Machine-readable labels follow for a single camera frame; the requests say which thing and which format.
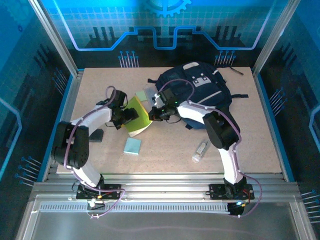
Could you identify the yellow-green book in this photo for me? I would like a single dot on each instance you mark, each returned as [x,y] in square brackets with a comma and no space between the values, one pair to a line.
[140,117]

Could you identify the light blue sticky note pad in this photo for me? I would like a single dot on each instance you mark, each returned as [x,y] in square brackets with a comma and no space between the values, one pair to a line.
[132,146]

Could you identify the navy blue backpack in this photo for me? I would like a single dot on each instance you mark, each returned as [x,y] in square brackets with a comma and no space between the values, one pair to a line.
[200,75]

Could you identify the clear plastic tube case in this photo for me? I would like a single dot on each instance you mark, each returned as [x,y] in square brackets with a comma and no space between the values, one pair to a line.
[200,151]

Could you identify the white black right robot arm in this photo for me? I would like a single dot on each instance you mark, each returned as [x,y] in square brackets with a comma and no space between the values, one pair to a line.
[220,130]

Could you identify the small black connector box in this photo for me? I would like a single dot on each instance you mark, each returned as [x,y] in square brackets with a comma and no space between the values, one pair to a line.
[235,208]

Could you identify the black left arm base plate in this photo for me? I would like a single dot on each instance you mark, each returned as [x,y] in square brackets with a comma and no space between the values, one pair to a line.
[112,192]

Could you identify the aluminium enclosure frame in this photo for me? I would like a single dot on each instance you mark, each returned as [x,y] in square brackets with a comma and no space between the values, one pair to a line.
[162,190]

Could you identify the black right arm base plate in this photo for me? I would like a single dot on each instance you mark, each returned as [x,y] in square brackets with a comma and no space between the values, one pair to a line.
[217,192]

